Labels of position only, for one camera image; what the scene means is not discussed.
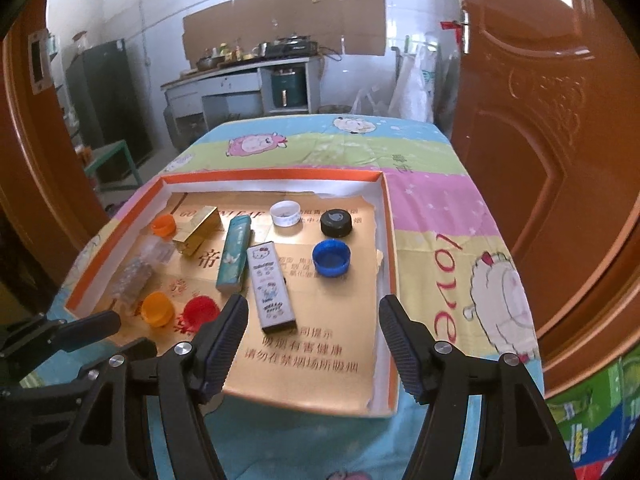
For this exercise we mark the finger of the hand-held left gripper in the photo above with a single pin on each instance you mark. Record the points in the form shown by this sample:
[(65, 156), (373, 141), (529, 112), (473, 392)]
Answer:
[(90, 325), (140, 349)]

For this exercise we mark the white cartoon cat box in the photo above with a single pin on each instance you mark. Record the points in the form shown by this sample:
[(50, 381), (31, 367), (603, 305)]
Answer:
[(270, 285)]

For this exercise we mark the white kitchen counter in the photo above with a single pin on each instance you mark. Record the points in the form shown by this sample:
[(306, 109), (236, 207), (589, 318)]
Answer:
[(225, 85)]

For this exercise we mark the orange bottle cap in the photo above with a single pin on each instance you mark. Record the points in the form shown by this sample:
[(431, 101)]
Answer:
[(157, 308), (164, 225)]

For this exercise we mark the black bottle cap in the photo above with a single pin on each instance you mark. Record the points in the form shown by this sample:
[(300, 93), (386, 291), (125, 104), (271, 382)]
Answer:
[(336, 222)]

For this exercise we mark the red carton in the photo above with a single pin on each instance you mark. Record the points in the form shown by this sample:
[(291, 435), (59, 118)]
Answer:
[(595, 472)]

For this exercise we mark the brown printed cardboard sheet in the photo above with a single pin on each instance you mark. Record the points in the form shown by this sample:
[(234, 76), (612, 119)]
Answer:
[(310, 350)]

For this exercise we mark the cartoon sheep printed tablecloth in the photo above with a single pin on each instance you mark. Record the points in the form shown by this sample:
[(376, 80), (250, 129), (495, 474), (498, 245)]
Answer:
[(450, 200)]

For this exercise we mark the black gas stove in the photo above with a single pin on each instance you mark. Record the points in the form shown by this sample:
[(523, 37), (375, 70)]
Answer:
[(292, 46)]

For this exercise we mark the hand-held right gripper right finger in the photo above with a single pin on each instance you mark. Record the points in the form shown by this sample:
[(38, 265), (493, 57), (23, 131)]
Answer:
[(400, 355)]

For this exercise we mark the dark green refrigerator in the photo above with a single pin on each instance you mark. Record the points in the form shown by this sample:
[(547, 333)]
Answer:
[(107, 100)]

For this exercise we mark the metal kettle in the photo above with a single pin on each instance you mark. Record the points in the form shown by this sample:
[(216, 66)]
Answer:
[(260, 50)]

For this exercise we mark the shallow orange-rimmed cardboard tray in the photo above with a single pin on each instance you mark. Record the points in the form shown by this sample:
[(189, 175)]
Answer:
[(275, 185)]

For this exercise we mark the red paper strip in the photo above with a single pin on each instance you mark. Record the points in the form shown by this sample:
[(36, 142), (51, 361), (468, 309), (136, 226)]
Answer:
[(450, 24)]

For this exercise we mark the dark green air fryer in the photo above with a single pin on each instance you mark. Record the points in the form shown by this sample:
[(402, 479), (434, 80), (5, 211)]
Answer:
[(287, 87)]

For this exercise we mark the round basin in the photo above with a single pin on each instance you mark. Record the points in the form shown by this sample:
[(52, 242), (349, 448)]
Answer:
[(335, 109)]

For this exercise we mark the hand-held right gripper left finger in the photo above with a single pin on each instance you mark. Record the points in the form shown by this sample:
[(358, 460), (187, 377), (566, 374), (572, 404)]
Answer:
[(225, 355)]

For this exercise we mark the red bottle cap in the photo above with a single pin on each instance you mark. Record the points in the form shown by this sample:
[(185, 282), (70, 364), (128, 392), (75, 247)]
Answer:
[(200, 310)]

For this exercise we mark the gold metallic box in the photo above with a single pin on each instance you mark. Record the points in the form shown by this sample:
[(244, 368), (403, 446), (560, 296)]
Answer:
[(197, 232)]

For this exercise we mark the wooden door frame post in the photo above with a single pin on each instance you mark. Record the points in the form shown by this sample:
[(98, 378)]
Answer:
[(20, 160), (600, 350)]

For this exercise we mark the teal lighter box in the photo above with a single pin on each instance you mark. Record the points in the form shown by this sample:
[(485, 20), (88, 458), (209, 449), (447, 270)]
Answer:
[(234, 255)]

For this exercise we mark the white bottle cap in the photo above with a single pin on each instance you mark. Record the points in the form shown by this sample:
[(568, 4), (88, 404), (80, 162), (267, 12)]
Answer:
[(285, 214)]

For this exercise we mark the metal strike plate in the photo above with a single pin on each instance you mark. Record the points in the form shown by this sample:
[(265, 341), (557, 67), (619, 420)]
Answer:
[(39, 60)]

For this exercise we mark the brown cardboard wall sheet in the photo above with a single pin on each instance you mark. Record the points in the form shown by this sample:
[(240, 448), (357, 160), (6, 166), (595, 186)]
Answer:
[(250, 15)]

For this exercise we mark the blue bottle cap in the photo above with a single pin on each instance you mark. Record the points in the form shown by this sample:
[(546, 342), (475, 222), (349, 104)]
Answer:
[(330, 257)]

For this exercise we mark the carved wooden door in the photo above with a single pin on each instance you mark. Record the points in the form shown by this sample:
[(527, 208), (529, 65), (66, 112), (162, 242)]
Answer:
[(550, 160)]

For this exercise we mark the green wooden stool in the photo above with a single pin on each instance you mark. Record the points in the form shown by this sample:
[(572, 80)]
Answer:
[(112, 160)]

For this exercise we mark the condiment bottle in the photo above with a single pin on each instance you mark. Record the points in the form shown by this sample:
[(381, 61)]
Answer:
[(237, 50), (225, 51)]

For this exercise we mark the large white plastic sack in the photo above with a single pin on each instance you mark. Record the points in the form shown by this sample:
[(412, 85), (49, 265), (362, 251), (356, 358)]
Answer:
[(417, 85)]

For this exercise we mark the metal bowl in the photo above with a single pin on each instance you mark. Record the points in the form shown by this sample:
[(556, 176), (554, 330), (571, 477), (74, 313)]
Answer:
[(207, 62)]

